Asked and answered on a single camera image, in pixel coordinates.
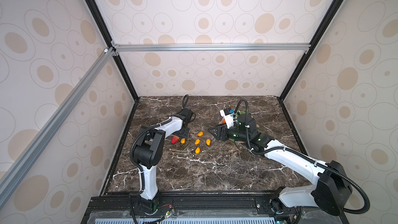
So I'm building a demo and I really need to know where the strawberry red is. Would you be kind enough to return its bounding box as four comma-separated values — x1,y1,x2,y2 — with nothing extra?
171,136,180,144

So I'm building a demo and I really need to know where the green grape bunch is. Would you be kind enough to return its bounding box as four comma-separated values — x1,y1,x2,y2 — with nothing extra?
234,110,250,124

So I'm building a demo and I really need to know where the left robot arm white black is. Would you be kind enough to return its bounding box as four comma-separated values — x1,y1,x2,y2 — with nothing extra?
130,94,195,214

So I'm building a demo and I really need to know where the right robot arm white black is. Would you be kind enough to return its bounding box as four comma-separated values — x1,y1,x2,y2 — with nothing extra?
208,99,371,216

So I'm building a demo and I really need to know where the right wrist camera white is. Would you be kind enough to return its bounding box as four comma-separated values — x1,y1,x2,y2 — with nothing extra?
220,107,235,128

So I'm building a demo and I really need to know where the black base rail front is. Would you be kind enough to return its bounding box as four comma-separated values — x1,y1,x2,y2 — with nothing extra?
81,191,348,224

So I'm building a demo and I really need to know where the horizontal aluminium rail back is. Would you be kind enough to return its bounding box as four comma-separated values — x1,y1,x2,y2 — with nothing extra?
114,43,311,53

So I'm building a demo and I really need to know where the diagonal aluminium rail left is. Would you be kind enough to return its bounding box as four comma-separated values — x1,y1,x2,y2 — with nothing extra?
1,47,116,207

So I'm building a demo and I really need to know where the black frame post left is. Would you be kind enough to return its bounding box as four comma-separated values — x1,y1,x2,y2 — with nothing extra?
73,0,140,102

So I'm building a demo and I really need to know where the black frame post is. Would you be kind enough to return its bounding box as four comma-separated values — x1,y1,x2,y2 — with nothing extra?
279,0,344,102
73,0,140,102

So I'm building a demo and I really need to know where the black frame post right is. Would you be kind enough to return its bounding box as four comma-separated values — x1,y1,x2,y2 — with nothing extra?
279,0,344,102

